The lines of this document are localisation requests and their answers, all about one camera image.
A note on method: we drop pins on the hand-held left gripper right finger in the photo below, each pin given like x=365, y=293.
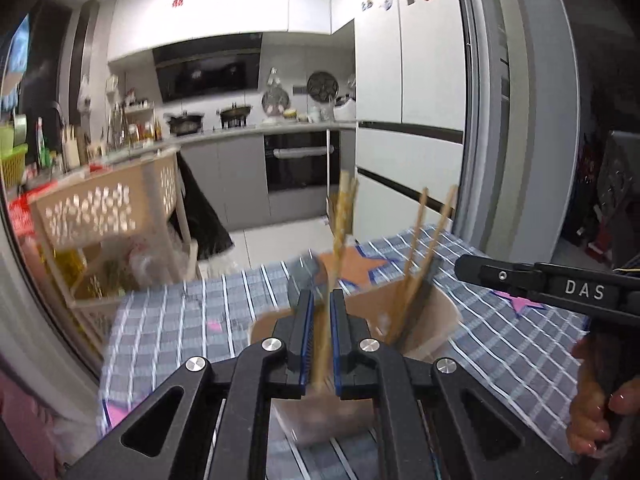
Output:
x=342, y=340

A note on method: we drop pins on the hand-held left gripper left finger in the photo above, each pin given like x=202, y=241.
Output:
x=305, y=340

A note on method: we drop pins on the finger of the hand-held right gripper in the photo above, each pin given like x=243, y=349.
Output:
x=495, y=275

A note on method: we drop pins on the beige utensil holder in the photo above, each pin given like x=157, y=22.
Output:
x=430, y=320

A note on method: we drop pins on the person's right hand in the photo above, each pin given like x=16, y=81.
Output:
x=585, y=410

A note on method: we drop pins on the grey checked star tablecloth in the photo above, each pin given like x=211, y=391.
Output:
x=500, y=350

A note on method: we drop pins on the grey box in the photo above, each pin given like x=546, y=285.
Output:
x=620, y=180

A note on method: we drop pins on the black hanging bag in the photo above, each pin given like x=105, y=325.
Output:
x=205, y=215

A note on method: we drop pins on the black built-in oven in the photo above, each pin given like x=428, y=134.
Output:
x=300, y=160

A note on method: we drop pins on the white refrigerator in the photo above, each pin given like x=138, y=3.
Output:
x=410, y=85

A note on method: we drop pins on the kitchen countertop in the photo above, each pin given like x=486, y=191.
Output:
x=225, y=132

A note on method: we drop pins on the black cooking pot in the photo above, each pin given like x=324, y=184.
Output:
x=236, y=112

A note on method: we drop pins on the beige basket storage cart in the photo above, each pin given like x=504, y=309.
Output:
x=100, y=215

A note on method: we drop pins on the round patterned trivet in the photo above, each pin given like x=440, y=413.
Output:
x=275, y=101

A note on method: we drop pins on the black wok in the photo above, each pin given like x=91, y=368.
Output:
x=185, y=122

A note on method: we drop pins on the black range hood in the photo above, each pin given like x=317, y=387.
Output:
x=207, y=72

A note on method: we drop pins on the pink plastic stool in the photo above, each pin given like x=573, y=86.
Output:
x=20, y=425

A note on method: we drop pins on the knife block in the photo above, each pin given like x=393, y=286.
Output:
x=71, y=147

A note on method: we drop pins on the red package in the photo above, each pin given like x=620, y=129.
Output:
x=25, y=210

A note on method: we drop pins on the dish soap bottle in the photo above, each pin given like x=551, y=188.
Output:
x=43, y=145

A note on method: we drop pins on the white hanging plastic bag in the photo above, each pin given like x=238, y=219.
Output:
x=85, y=92

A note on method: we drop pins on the white upper kitchen cabinets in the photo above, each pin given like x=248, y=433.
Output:
x=225, y=5

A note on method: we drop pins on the green plastic basket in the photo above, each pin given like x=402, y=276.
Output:
x=12, y=157

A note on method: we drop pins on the grey sliding door frame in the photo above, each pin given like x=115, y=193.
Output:
x=482, y=110

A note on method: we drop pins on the dark round wall plate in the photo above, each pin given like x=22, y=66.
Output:
x=322, y=85

